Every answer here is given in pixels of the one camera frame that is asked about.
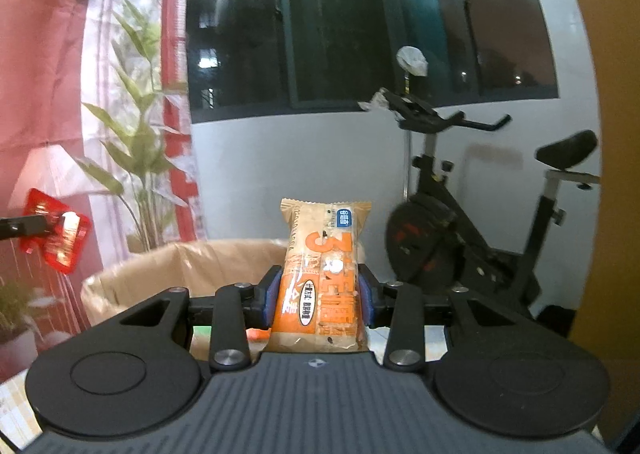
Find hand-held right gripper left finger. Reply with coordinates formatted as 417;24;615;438
107;265;283;370

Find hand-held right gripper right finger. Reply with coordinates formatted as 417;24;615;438
357;265;531;369

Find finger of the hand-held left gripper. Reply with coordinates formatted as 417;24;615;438
0;215;56;242

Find red snack packet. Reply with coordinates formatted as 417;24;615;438
20;188;92;275

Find tan orange snack packet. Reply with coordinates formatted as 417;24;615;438
264;198;373;355

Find brown cardboard box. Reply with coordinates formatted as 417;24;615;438
80;238;372;365

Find black exercise bike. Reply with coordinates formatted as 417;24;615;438
372;88;601;335

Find metal pole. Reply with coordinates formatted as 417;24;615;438
401;74;417;201

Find crumpled clear plastic wrap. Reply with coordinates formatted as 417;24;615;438
357;90;397;112

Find white plastic bag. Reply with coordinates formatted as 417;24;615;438
396;46;430;77

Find dark window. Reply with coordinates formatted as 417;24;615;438
185;0;560;125

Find wooden door panel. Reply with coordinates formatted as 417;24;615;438
570;0;640;435

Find printed pink wall cloth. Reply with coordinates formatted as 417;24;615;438
0;0;208;370

